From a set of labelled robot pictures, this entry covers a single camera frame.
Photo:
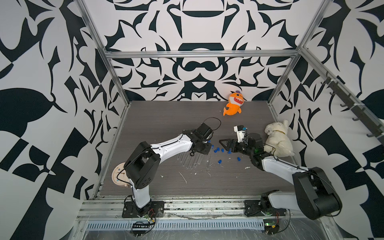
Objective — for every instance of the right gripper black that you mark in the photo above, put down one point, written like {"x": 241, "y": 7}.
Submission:
{"x": 230, "y": 144}

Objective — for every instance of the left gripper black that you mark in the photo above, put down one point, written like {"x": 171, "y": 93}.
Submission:
{"x": 206, "y": 150}

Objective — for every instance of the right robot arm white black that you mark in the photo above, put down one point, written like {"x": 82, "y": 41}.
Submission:
{"x": 314, "y": 196}

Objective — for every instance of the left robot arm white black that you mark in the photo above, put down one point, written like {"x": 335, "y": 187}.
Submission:
{"x": 142, "y": 165}

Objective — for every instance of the orange shark plush toy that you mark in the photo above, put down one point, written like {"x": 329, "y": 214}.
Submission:
{"x": 235, "y": 102}

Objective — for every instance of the white dog plush toy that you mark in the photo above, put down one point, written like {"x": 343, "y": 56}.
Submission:
{"x": 278, "y": 144}

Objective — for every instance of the beige round toy clock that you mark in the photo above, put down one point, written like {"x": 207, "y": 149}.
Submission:
{"x": 118, "y": 176}

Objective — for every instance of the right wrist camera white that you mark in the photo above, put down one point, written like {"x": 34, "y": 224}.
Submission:
{"x": 241, "y": 132}

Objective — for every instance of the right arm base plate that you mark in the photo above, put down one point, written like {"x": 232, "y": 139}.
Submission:
{"x": 258, "y": 207}

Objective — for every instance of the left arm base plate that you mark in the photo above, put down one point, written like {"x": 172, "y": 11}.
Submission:
{"x": 152, "y": 209}

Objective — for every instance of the black wall hook rail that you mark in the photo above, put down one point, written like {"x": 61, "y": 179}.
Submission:
{"x": 361, "y": 111}

